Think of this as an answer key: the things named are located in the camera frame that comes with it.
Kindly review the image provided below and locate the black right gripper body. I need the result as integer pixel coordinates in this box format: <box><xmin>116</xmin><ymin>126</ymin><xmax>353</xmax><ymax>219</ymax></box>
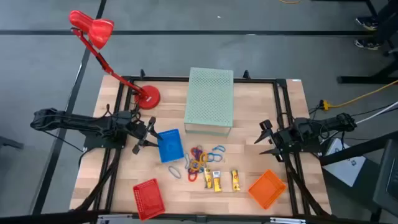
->
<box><xmin>273</xmin><ymin>127</ymin><xmax>301</xmax><ymax>153</ymax></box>

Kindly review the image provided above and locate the black rig beam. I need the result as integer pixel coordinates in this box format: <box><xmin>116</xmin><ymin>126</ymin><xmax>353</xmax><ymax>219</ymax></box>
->
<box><xmin>0</xmin><ymin>210</ymin><xmax>398</xmax><ymax>224</ymax></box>

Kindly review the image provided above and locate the red plastic basket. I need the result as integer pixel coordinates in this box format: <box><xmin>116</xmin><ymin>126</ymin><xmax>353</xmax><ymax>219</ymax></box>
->
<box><xmin>132</xmin><ymin>178</ymin><xmax>166</xmax><ymax>222</ymax></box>

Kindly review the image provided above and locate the silver metal bracket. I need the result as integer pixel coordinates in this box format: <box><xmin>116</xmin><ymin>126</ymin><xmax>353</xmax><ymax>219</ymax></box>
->
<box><xmin>269</xmin><ymin>217</ymin><xmax>307</xmax><ymax>224</ymax></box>

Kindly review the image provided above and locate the red cable arm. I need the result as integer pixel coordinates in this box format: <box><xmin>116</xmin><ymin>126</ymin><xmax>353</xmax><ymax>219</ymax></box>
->
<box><xmin>68</xmin><ymin>9</ymin><xmax>162</xmax><ymax>110</ymax></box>

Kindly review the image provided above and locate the green mesh metal shelf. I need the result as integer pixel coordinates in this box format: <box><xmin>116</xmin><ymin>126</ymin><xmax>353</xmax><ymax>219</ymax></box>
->
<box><xmin>183</xmin><ymin>67</ymin><xmax>234</xmax><ymax>137</ymax></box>

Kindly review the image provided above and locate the white cable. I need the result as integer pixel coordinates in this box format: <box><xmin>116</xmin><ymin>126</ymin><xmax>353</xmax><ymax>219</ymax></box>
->
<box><xmin>356</xmin><ymin>101</ymin><xmax>398</xmax><ymax>124</ymax></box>

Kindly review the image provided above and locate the dark grey equipment case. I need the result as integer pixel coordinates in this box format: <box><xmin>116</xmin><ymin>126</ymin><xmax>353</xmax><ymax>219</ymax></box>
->
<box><xmin>373</xmin><ymin>139</ymin><xmax>398</xmax><ymax>215</ymax></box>

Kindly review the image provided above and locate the yellow extension cord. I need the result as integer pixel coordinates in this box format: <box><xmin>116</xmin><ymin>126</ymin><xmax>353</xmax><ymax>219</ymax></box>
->
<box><xmin>322</xmin><ymin>80</ymin><xmax>398</xmax><ymax>111</ymax></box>

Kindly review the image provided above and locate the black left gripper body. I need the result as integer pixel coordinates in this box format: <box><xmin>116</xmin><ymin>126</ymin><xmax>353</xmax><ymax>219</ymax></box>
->
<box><xmin>124</xmin><ymin>119</ymin><xmax>149</xmax><ymax>146</ymax></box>

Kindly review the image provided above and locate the white cardboard box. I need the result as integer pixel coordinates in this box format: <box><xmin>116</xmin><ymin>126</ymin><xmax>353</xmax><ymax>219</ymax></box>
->
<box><xmin>323</xmin><ymin>138</ymin><xmax>367</xmax><ymax>187</ymax></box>

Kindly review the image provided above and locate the purple coil bracelet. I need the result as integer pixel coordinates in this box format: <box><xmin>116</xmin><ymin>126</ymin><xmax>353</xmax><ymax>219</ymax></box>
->
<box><xmin>190</xmin><ymin>146</ymin><xmax>203</xmax><ymax>160</ymax></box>
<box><xmin>186</xmin><ymin>166</ymin><xmax>206</xmax><ymax>175</ymax></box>

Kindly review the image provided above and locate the black desk leg base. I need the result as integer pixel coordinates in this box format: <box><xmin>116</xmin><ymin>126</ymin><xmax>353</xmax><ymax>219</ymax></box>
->
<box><xmin>337</xmin><ymin>58</ymin><xmax>398</xmax><ymax>85</ymax></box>

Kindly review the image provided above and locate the orange plastic basket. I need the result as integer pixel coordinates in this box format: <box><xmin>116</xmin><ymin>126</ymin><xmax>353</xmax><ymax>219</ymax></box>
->
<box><xmin>248</xmin><ymin>169</ymin><xmax>287</xmax><ymax>210</ymax></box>

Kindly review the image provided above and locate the person's shoe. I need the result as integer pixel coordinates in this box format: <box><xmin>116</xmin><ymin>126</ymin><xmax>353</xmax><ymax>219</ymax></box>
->
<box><xmin>354</xmin><ymin>39</ymin><xmax>383</xmax><ymax>50</ymax></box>
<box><xmin>355</xmin><ymin>17</ymin><xmax>379</xmax><ymax>31</ymax></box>

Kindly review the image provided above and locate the person's leg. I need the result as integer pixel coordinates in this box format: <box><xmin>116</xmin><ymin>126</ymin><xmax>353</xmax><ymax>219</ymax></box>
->
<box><xmin>377</xmin><ymin>18</ymin><xmax>398</xmax><ymax>43</ymax></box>
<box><xmin>374</xmin><ymin>0</ymin><xmax>398</xmax><ymax>22</ymax></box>

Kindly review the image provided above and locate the blue plastic basket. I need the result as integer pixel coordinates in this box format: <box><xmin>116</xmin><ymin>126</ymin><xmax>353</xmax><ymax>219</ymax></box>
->
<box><xmin>156</xmin><ymin>128</ymin><xmax>185</xmax><ymax>164</ymax></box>

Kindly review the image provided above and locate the black stand foot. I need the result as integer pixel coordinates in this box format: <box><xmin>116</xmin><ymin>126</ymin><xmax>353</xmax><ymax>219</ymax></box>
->
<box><xmin>0</xmin><ymin>136</ymin><xmax>25</xmax><ymax>150</ymax></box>

